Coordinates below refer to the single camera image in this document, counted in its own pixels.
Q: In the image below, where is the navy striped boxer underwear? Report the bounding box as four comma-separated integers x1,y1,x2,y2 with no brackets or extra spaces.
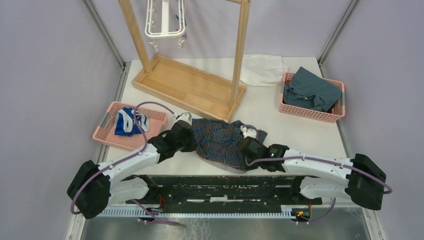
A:
192,118,268,174

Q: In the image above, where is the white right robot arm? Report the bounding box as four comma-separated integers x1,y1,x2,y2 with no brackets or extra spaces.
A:
238,137,393,211

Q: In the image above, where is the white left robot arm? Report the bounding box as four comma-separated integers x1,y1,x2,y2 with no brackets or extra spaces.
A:
66,120,196,219

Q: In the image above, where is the wooden hanger rack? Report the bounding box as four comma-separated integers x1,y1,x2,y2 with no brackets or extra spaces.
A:
119,0,251,123

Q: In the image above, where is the blue white underwear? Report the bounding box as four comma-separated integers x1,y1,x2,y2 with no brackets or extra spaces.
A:
114,107,150,137

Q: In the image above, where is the teal grey underwear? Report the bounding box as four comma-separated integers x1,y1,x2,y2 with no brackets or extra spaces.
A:
283,67,342,112

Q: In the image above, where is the white plastic clip hanger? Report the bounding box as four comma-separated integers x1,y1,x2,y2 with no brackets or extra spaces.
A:
144,0,187,53

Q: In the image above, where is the pink basket left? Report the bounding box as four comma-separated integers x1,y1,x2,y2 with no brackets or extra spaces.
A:
92,101,168,151

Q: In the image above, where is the pink basket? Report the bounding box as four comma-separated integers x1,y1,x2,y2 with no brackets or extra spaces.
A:
278,68,346,123
92,101,168,151

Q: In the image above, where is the white folded cloth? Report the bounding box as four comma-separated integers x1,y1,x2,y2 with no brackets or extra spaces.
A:
240,54,290,87

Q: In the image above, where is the pink basket right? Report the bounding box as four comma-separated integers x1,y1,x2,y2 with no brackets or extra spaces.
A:
278,68,346,123

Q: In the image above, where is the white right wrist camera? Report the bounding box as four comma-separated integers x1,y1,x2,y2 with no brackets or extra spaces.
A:
240,125,258,139

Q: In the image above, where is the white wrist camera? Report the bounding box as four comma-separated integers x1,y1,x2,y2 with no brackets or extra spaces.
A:
240,125,258,139
174,112,193,125

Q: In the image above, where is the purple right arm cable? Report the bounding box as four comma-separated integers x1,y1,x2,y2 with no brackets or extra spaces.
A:
240,124,393,224

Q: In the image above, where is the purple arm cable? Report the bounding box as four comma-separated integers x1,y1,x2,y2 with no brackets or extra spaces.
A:
70,101,183,227
240,124,393,224

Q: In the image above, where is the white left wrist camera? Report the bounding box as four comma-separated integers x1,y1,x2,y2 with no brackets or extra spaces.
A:
174,112,193,125

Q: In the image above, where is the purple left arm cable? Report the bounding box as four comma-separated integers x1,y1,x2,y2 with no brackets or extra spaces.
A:
70,101,183,227

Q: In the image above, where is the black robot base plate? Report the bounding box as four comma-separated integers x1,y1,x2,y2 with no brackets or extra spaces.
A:
126,175,323,214

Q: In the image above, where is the white slotted cable duct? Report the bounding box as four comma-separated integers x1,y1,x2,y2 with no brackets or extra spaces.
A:
98,205,296,220

